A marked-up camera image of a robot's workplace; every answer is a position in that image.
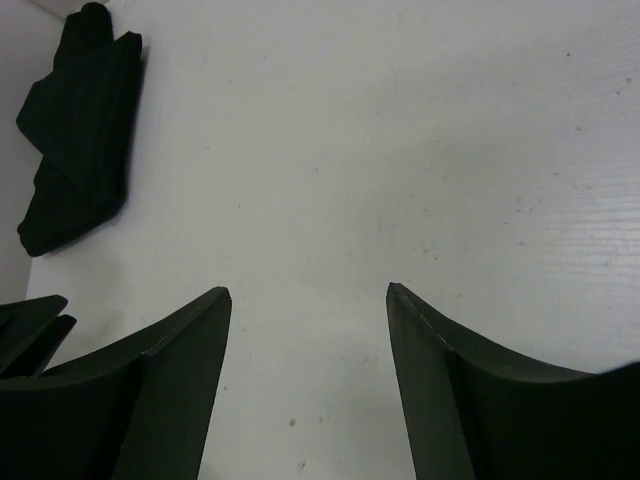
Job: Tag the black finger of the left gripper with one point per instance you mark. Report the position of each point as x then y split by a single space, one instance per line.
31 332

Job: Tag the black cloth placemat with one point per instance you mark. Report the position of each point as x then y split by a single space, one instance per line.
80 117

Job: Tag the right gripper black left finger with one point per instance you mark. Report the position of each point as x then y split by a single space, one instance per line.
138 408

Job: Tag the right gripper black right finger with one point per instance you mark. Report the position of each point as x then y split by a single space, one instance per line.
475 409

